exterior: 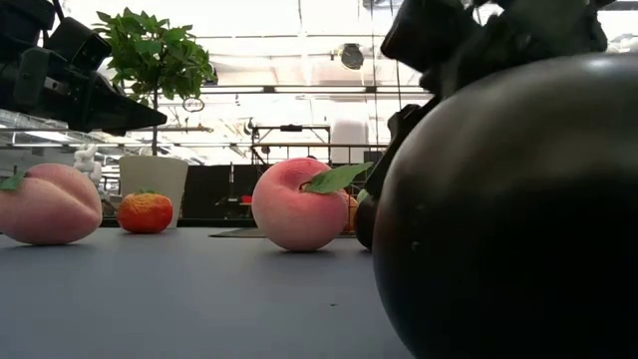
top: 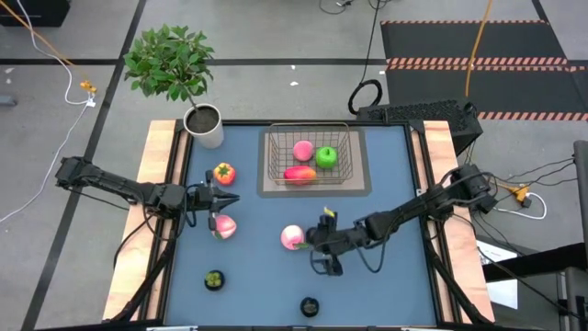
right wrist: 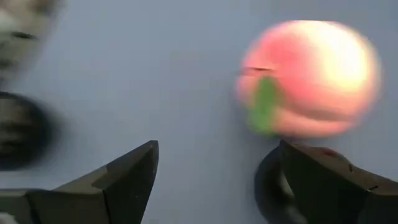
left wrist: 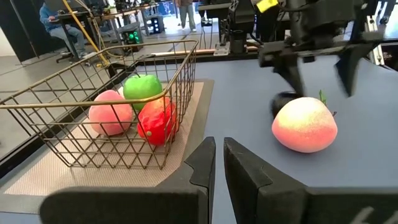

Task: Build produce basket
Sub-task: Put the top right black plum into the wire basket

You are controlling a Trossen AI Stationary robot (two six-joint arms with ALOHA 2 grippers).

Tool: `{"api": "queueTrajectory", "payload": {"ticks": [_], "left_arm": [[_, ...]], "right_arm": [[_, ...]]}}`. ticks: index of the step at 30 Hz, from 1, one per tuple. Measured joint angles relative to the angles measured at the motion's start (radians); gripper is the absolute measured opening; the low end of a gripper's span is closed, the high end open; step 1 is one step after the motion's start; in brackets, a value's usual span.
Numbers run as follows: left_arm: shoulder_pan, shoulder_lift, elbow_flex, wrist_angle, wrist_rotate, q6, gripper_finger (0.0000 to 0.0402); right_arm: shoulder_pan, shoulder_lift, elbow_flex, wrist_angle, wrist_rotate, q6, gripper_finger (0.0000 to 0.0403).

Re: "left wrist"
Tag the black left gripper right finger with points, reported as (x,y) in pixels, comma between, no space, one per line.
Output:
(280,205)

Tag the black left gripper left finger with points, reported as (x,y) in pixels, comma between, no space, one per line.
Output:
(140,205)

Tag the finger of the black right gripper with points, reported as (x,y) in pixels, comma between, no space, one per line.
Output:
(349,68)
(292,73)

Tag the dark purple plum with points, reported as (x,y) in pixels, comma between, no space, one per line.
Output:
(280,102)

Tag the pink toy peach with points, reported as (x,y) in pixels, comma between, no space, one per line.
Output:
(304,127)
(109,116)

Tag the red bell pepper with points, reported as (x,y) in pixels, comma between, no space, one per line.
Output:
(155,124)

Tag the green apple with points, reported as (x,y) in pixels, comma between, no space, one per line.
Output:
(141,87)

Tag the grey and beige placemat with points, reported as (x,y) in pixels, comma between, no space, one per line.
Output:
(93,177)

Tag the yellow tag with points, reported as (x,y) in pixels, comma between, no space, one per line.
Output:
(267,4)

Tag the standing person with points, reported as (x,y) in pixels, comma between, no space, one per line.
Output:
(387,11)
(186,12)

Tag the wooden side board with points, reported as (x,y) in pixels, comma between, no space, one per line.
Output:
(186,52)

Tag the black office desk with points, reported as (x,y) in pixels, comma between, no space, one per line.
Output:
(71,17)

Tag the seated person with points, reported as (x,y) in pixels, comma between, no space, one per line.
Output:
(53,21)

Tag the black partition panel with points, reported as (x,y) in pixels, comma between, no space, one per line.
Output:
(18,25)

